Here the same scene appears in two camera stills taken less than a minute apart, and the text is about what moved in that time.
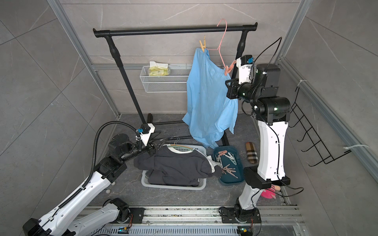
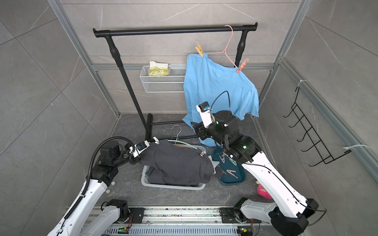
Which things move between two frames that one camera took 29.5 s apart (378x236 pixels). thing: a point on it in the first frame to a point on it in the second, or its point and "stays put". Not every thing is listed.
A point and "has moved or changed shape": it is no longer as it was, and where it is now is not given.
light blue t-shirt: x=211 y=105 has moved or changed shape
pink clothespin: x=227 y=69 has moved or changed shape
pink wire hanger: x=218 y=48 to x=225 y=50
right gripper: x=232 y=88 to x=201 y=130
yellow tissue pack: x=158 y=69 stays put
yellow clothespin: x=203 y=47 to x=199 y=49
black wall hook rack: x=309 y=130 stays put
